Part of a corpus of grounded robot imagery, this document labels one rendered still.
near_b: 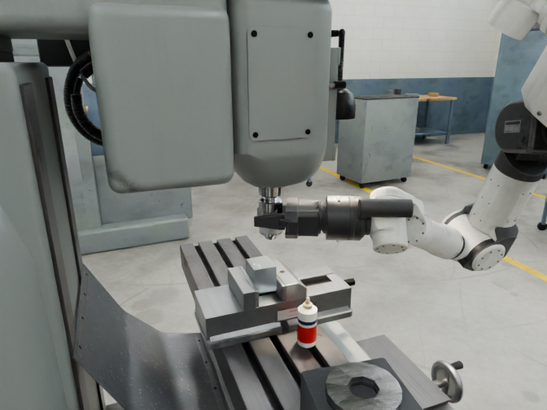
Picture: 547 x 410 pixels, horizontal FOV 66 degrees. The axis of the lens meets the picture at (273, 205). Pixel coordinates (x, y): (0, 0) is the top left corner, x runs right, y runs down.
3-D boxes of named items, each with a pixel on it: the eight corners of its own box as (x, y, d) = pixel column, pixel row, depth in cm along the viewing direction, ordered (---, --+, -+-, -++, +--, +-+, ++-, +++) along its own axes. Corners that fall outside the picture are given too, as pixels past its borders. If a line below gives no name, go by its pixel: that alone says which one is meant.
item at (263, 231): (254, 231, 85) (253, 203, 84) (272, 226, 88) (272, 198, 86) (269, 238, 82) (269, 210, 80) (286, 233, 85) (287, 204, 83)
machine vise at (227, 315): (324, 285, 112) (326, 248, 109) (354, 316, 99) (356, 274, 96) (193, 312, 100) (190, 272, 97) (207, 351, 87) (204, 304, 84)
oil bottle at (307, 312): (311, 334, 92) (312, 290, 89) (319, 346, 89) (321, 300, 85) (294, 338, 91) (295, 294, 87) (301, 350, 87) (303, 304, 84)
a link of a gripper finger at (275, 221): (254, 212, 82) (286, 213, 81) (254, 228, 83) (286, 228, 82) (253, 215, 80) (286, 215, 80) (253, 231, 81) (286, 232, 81)
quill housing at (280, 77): (292, 163, 94) (295, 6, 84) (337, 188, 76) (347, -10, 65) (207, 171, 88) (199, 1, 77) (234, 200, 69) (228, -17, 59)
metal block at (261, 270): (267, 277, 100) (267, 255, 98) (276, 290, 94) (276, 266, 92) (246, 281, 98) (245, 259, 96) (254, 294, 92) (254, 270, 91)
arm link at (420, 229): (363, 193, 85) (404, 211, 93) (365, 234, 82) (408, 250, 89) (388, 181, 81) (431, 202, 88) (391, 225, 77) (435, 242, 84)
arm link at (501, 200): (474, 228, 104) (513, 150, 90) (510, 267, 95) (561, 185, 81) (434, 235, 101) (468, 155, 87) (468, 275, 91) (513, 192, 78)
